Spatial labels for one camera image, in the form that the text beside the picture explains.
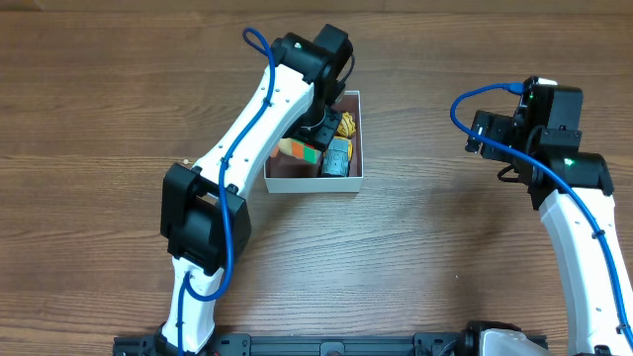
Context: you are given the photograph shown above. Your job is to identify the yellow grey toy truck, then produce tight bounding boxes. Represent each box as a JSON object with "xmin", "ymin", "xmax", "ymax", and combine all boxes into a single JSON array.
[{"xmin": 321, "ymin": 136, "xmax": 353, "ymax": 177}]

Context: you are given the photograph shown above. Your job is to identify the golden mooncake toy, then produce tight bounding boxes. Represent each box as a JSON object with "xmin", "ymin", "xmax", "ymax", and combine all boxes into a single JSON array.
[{"xmin": 336, "ymin": 112, "xmax": 357, "ymax": 138}]

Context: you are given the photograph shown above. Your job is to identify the white plush duck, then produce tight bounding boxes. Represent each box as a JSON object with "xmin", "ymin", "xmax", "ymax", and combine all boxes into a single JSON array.
[{"xmin": 270, "ymin": 138, "xmax": 293, "ymax": 157}]

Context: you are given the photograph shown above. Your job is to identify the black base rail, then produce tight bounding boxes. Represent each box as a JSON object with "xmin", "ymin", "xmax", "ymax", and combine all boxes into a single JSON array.
[{"xmin": 112, "ymin": 332, "xmax": 460, "ymax": 356}]

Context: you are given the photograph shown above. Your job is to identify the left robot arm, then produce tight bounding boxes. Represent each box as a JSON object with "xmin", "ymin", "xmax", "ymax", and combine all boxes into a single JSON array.
[{"xmin": 151, "ymin": 24, "xmax": 355, "ymax": 355}]

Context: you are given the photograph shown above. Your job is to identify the white box maroon interior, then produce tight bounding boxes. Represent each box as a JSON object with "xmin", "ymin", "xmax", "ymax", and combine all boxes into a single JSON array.
[{"xmin": 263, "ymin": 90, "xmax": 364, "ymax": 194}]

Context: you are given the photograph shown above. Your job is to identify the colourful puzzle cube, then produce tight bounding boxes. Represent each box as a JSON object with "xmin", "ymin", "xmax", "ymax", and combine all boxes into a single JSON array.
[{"xmin": 291, "ymin": 139, "xmax": 321, "ymax": 164}]

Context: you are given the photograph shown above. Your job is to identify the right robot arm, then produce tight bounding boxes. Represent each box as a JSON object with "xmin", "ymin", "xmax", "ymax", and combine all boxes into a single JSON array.
[{"xmin": 451, "ymin": 77, "xmax": 632, "ymax": 355}]

